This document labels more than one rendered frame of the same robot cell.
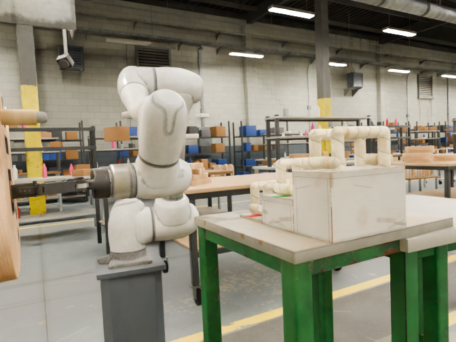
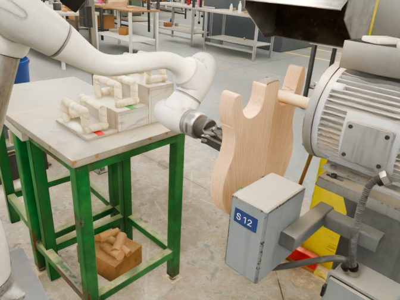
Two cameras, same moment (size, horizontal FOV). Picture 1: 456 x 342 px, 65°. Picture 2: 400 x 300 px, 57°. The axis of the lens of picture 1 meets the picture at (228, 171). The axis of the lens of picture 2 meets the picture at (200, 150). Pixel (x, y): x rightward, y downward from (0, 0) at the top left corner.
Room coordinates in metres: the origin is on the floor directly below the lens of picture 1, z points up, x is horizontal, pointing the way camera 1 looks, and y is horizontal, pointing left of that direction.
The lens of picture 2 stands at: (1.25, 1.36, 1.55)
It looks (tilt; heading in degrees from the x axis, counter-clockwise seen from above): 25 degrees down; 251
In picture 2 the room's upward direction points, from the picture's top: 4 degrees clockwise
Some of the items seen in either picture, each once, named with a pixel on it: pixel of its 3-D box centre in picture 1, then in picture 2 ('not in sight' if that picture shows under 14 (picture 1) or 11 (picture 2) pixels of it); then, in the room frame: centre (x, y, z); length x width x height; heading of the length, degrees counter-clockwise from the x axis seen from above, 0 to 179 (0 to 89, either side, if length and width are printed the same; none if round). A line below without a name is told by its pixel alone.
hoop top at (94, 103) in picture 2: (288, 186); (91, 102); (1.21, -0.20, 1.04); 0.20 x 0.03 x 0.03; 117
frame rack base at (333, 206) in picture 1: (349, 199); (143, 96); (0.97, -0.33, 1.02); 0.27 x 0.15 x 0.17; 118
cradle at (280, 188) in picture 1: (286, 188); (128, 102); (1.06, -0.17, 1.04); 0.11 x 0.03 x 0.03; 28
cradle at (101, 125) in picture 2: (258, 209); (96, 127); (1.20, -0.10, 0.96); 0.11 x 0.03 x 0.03; 28
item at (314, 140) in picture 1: (315, 152); (148, 73); (0.96, -0.24, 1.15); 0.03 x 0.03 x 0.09
